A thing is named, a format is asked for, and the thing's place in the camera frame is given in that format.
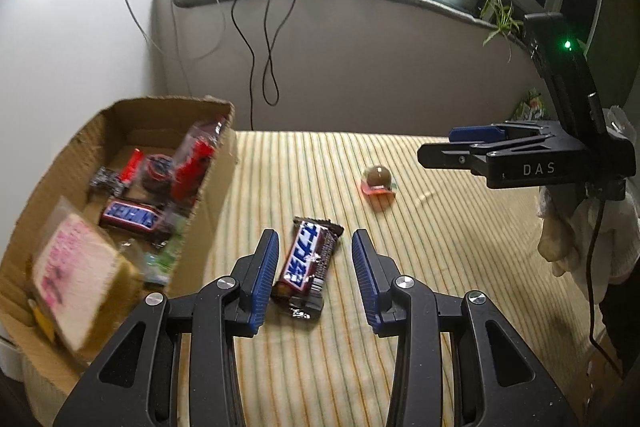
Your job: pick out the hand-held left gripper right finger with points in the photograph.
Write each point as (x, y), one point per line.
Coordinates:
(361, 277)

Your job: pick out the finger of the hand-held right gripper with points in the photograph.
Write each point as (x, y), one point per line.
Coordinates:
(475, 134)
(445, 155)

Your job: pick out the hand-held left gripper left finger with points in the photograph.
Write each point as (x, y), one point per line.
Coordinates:
(262, 277)

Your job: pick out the brown chocolate bar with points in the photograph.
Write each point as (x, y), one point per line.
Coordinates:
(130, 215)
(305, 257)

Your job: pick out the cardboard box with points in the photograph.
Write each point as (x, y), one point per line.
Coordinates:
(165, 122)

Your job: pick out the person's right hand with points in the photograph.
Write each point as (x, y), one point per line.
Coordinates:
(570, 232)

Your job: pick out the green snack packet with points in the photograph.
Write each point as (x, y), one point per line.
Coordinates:
(530, 107)

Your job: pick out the ball candy on red wrapper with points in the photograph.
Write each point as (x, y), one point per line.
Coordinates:
(378, 177)

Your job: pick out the red snack packet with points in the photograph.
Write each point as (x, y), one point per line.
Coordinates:
(192, 162)

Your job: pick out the round dark candy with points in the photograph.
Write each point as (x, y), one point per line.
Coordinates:
(157, 172)

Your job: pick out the red stick candy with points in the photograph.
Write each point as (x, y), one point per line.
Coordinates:
(131, 164)

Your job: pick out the small dark candy packet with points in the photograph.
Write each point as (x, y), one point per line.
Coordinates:
(106, 179)

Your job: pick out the bread packet with pink label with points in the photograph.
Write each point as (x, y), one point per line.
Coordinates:
(75, 267)

